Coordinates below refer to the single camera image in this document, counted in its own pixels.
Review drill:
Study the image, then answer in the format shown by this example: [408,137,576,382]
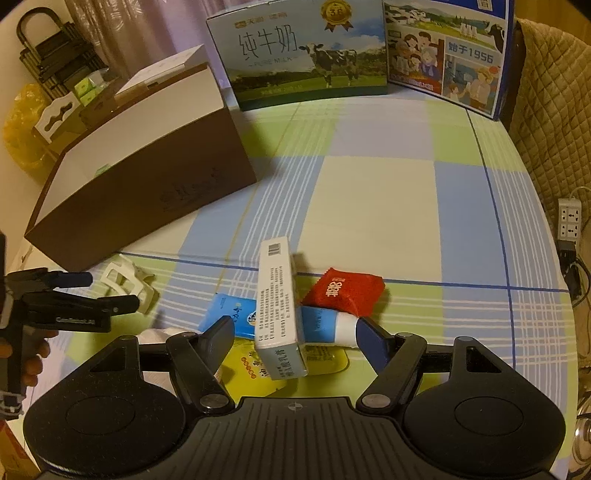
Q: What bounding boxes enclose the yellow packet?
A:
[215,339,349,402]

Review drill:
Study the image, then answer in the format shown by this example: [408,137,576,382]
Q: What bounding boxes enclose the white cloth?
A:
[137,327,189,345]

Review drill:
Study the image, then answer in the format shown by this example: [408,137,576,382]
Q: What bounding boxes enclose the white plastic holder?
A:
[100,254,155,315]

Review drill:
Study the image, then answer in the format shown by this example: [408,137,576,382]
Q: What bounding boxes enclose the blue hand cream tube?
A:
[198,294,359,349]

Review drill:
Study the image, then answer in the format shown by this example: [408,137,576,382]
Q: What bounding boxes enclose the white medicine box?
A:
[254,236,308,380]

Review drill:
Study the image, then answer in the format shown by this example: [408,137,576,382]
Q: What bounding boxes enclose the person left hand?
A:
[1,329,59,390]

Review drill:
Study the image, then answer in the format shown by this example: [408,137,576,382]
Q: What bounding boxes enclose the red snack packet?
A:
[301,268,386,318]

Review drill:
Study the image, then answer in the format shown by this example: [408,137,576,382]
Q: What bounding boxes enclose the yellow plastic bag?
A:
[2,83,55,186]

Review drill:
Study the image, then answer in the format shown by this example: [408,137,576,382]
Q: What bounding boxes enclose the plaid bed sheet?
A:
[23,95,577,479]

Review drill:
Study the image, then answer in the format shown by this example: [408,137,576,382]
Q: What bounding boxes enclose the brown open cardboard box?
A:
[24,64,256,271]

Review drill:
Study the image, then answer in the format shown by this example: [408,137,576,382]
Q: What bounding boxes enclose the green tissue packs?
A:
[74,68,117,106]

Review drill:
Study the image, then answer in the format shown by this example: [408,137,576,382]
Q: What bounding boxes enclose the black folding rack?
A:
[16,7,107,100]

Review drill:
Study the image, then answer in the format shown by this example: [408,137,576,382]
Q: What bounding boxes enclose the white power strip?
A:
[557,198,582,243]

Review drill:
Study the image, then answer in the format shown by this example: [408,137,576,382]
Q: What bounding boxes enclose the purple curtain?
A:
[64,0,279,89]

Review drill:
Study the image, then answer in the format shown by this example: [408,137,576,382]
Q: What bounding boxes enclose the white flat box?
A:
[117,44,208,95]

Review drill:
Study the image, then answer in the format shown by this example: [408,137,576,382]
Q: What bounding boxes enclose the quilted beige chair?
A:
[508,19,590,224]

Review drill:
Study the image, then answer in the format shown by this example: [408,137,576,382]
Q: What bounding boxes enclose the blue milk carton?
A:
[383,0,515,120]

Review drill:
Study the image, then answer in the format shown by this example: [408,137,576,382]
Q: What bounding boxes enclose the green pure milk carton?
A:
[206,1,388,110]

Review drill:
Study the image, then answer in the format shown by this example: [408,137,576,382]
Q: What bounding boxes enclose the brown carton with white handle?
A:
[33,92,112,156]

